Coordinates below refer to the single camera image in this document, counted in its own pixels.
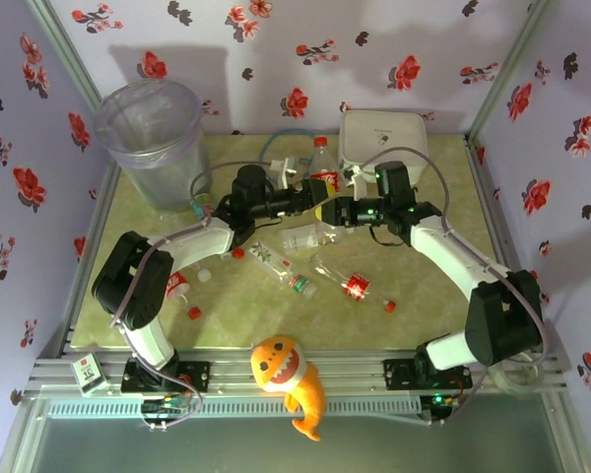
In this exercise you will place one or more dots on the blue stethoscope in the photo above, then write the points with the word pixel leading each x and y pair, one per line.
pixel 285 131

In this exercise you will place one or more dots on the small clear plastic bottle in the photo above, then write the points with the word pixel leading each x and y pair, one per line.
pixel 331 235

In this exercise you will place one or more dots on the aluminium rail bed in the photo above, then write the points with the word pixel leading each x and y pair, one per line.
pixel 354 374

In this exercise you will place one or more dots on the clear bottle white green label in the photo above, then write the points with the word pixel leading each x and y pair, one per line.
pixel 276 263

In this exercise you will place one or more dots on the aluminium corner post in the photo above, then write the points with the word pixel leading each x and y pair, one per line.
pixel 64 54
pixel 512 64

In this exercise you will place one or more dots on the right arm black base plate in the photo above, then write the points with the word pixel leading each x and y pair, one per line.
pixel 399 374

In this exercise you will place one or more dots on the orange shark plush toy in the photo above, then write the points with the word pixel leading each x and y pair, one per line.
pixel 276 364

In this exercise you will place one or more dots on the uncapped cola bottle red label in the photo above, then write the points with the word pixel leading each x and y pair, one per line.
pixel 179 286

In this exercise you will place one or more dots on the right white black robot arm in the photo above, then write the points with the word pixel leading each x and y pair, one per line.
pixel 502 320

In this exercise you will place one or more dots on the left aluminium corner post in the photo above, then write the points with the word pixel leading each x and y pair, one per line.
pixel 64 54

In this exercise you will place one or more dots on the white label card red logo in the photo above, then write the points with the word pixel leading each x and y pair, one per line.
pixel 88 372

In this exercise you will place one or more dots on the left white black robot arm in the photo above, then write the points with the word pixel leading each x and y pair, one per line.
pixel 128 290

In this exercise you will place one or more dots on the white bottle cap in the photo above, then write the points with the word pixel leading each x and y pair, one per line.
pixel 205 276

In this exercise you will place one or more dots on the capped cola bottle red label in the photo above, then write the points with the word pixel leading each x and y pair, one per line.
pixel 320 157
pixel 357 285

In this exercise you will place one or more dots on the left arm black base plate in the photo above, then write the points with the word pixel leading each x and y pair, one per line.
pixel 197 374

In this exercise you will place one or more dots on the right aluminium corner post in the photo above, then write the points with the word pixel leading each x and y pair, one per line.
pixel 512 64

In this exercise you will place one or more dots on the aluminium side rail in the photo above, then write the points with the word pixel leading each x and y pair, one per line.
pixel 74 295
pixel 497 217

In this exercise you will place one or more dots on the clear plastic bag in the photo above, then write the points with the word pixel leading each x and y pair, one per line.
pixel 300 241

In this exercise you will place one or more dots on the transparent plastic bin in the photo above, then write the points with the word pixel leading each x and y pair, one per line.
pixel 152 162

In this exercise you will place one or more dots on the red bottle cap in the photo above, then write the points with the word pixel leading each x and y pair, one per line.
pixel 238 253
pixel 193 313

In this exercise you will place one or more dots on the right aluminium side rail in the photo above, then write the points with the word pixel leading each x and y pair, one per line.
pixel 497 217

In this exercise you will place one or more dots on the white zippered case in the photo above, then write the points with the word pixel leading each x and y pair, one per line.
pixel 384 133

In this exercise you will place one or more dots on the left aluminium side rail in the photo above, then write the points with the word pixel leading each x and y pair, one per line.
pixel 74 295

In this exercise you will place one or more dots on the clear tape roll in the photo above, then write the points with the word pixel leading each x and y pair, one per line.
pixel 496 380

